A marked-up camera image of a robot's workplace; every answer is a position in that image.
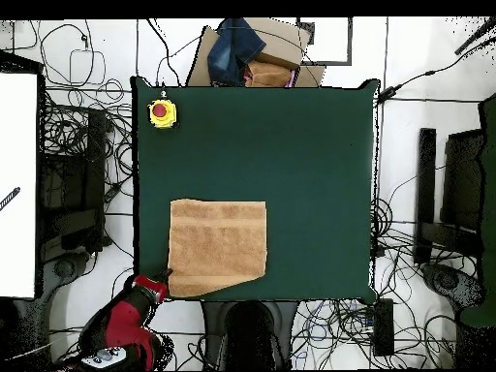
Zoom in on tan terry towel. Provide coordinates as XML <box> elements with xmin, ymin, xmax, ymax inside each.
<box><xmin>167</xmin><ymin>198</ymin><xmax>268</xmax><ymax>299</ymax></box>

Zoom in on black flat floor bar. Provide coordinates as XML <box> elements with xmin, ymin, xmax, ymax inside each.
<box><xmin>413</xmin><ymin>127</ymin><xmax>438</xmax><ymax>266</ymax></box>

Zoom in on black caster base leg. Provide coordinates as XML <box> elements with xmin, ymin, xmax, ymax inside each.
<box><xmin>419</xmin><ymin>261</ymin><xmax>485</xmax><ymax>311</ymax></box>
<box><xmin>38</xmin><ymin>251</ymin><xmax>92</xmax><ymax>323</ymax></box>

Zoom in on yellow emergency stop button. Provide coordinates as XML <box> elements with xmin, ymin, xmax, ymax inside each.
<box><xmin>147</xmin><ymin>98</ymin><xmax>179</xmax><ymax>130</ymax></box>

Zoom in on dark green tablecloth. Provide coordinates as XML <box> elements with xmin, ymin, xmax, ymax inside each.
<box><xmin>130</xmin><ymin>75</ymin><xmax>382</xmax><ymax>305</ymax></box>

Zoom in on orange folded towel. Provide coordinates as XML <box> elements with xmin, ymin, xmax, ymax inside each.
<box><xmin>244</xmin><ymin>59</ymin><xmax>297</xmax><ymax>88</ymax></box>

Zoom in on blue denim jeans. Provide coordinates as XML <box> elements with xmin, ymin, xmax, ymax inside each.
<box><xmin>206</xmin><ymin>16</ymin><xmax>267</xmax><ymax>87</ymax></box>

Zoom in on brown cardboard box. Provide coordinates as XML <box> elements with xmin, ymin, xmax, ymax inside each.
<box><xmin>185</xmin><ymin>16</ymin><xmax>327</xmax><ymax>88</ymax></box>

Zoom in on black power adapter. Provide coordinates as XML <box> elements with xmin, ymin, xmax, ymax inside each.
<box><xmin>376</xmin><ymin>85</ymin><xmax>398</xmax><ymax>105</ymax></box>

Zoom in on green cloth covered table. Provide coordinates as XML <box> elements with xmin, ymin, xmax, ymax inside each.
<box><xmin>458</xmin><ymin>92</ymin><xmax>496</xmax><ymax>328</ymax></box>

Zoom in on black tripod leg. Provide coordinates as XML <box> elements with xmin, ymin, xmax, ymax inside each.
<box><xmin>454</xmin><ymin>16</ymin><xmax>496</xmax><ymax>55</ymax></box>

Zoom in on tangle of black cables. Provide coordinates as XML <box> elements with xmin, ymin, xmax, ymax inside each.
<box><xmin>38</xmin><ymin>18</ymin><xmax>135</xmax><ymax>195</ymax></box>
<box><xmin>369</xmin><ymin>162</ymin><xmax>481</xmax><ymax>369</ymax></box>

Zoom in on dark square floor frame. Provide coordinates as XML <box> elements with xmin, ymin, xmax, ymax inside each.
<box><xmin>295</xmin><ymin>16</ymin><xmax>354</xmax><ymax>67</ymax></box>

